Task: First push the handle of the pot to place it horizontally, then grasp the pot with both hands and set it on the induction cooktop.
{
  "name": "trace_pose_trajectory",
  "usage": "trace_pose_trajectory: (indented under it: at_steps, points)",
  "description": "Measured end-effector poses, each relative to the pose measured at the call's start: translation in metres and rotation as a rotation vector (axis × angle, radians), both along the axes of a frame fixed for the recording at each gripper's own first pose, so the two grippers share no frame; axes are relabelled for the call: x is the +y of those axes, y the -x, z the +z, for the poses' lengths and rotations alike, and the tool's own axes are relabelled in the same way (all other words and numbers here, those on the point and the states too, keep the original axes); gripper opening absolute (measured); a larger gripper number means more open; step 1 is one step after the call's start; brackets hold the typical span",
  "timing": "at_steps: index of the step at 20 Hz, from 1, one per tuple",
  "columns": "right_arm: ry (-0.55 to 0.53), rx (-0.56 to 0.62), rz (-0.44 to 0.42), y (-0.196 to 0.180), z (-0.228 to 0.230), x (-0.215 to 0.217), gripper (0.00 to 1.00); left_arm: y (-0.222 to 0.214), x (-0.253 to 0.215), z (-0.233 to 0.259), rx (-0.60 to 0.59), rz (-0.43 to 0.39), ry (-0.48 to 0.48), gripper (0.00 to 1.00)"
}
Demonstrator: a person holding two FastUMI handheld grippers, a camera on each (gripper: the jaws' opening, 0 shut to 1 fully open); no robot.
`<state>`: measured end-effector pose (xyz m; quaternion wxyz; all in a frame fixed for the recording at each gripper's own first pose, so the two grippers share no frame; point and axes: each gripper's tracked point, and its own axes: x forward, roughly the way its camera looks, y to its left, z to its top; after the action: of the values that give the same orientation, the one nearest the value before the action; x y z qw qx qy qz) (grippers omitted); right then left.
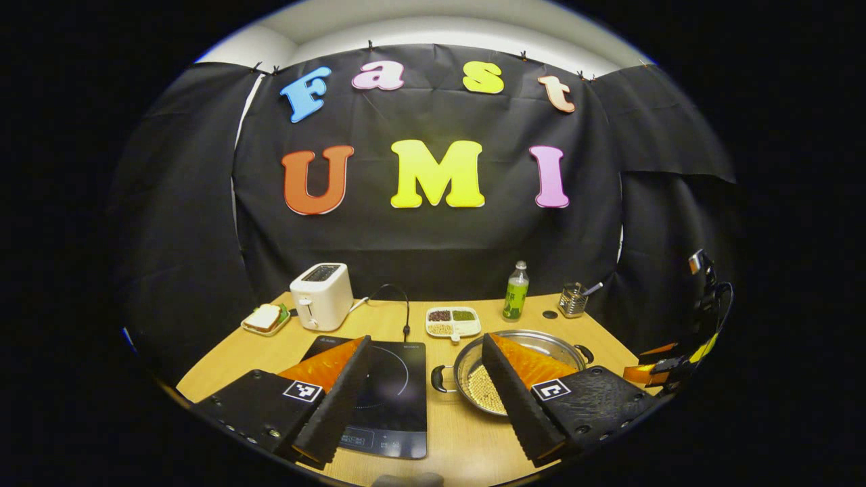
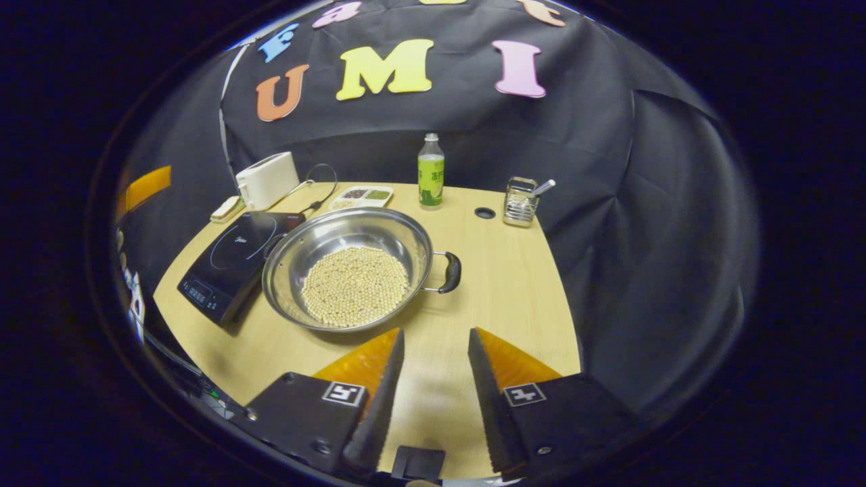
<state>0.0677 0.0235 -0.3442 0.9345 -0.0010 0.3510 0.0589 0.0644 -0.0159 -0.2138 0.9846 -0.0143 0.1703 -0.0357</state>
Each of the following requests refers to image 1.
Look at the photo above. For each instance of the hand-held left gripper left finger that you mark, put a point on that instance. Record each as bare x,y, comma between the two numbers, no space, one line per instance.
342,399

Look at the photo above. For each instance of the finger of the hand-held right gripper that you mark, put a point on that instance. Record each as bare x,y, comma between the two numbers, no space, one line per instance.
649,374
659,350

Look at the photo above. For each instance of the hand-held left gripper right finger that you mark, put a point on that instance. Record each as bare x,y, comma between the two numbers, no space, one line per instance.
517,406

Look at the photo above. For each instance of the black induction cooktop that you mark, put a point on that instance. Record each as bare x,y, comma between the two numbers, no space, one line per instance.
399,406

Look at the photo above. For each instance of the stainless steel pot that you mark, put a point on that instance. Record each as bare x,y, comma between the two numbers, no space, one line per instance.
472,362

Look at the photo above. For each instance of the pile of soybeans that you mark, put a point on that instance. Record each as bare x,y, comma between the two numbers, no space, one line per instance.
482,392

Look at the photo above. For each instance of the white rectangular plate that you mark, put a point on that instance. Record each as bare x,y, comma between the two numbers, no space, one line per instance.
270,332

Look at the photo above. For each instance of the white toaster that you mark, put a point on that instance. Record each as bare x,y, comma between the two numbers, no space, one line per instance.
325,297

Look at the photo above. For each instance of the white divided bean dish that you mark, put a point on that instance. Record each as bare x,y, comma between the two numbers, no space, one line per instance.
452,323

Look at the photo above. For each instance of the green drink bottle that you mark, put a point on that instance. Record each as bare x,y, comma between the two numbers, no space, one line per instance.
515,297

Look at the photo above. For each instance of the sandwich with lettuce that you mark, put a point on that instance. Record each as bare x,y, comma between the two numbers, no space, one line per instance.
262,316

